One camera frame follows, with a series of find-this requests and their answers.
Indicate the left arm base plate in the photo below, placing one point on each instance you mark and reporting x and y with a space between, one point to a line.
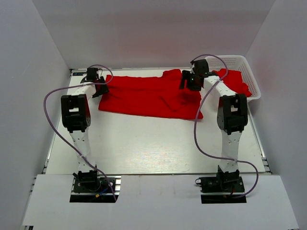
91 192

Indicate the red t shirt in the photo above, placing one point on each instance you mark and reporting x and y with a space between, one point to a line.
151 96

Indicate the white plastic basket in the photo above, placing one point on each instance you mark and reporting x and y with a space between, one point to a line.
239 63

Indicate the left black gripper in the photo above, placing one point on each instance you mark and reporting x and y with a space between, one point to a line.
104 89

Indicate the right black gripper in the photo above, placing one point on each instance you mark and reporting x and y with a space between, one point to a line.
186 75

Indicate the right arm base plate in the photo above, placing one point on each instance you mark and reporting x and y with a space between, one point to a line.
213 193

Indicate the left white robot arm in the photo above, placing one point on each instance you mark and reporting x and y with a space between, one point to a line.
76 119

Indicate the red shirts in basket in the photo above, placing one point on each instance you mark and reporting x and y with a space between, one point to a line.
233 80

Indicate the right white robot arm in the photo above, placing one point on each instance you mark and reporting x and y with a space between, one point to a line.
232 117

